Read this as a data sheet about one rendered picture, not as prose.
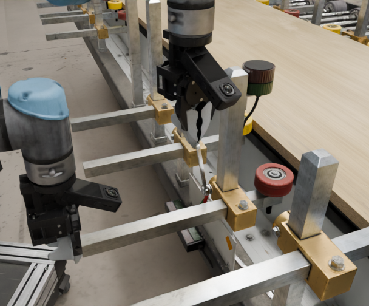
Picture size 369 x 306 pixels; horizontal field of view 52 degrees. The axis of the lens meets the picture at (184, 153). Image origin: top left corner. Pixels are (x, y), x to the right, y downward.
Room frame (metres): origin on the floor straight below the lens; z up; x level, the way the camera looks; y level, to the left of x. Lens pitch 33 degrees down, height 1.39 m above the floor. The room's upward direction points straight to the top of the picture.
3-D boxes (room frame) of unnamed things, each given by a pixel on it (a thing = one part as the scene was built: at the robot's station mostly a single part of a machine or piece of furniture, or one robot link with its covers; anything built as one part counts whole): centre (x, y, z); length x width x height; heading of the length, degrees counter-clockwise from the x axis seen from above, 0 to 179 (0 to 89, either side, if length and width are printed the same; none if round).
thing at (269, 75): (0.67, -0.14, 1.13); 0.06 x 0.06 x 0.02
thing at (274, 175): (0.65, -0.19, 0.85); 0.08 x 0.08 x 0.11
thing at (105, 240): (0.58, -0.01, 0.84); 0.43 x 0.03 x 0.04; 111
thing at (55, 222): (0.49, 0.22, 0.96); 0.09 x 0.08 x 0.12; 111
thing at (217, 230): (0.68, -0.06, 0.75); 0.26 x 0.01 x 0.10; 21
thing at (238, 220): (0.64, -0.10, 0.85); 0.13 x 0.06 x 0.05; 21
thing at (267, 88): (0.67, -0.14, 1.10); 0.06 x 0.06 x 0.02
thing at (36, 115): (0.49, 0.21, 1.12); 0.09 x 0.08 x 0.11; 111
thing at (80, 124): (1.06, 0.13, 0.83); 0.43 x 0.03 x 0.04; 111
